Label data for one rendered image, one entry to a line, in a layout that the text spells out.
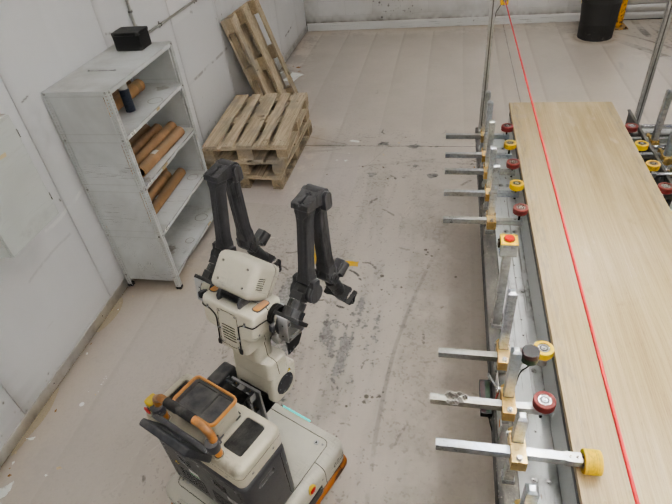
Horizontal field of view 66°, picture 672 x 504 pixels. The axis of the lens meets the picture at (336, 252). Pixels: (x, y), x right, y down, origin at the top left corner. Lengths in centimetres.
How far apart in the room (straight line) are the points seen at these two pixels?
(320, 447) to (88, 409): 156
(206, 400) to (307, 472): 71
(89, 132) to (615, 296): 302
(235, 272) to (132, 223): 198
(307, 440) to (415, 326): 119
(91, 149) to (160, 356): 140
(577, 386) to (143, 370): 258
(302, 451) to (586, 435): 130
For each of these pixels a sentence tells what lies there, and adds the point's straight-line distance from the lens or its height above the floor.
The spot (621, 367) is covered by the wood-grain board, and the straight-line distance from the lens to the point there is 232.
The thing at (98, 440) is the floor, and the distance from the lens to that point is 345.
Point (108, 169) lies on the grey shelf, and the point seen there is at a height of 104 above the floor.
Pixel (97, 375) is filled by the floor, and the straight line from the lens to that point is 378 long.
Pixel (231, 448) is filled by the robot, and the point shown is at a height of 81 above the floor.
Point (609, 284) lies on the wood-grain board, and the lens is 265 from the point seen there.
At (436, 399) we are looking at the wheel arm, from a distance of 212.
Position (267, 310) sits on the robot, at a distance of 198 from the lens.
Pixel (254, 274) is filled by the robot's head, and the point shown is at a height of 136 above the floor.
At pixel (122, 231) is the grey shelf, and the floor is 54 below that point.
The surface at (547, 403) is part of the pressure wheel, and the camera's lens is 212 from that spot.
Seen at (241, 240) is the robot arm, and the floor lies 125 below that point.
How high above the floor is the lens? 259
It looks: 39 degrees down
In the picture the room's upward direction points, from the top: 6 degrees counter-clockwise
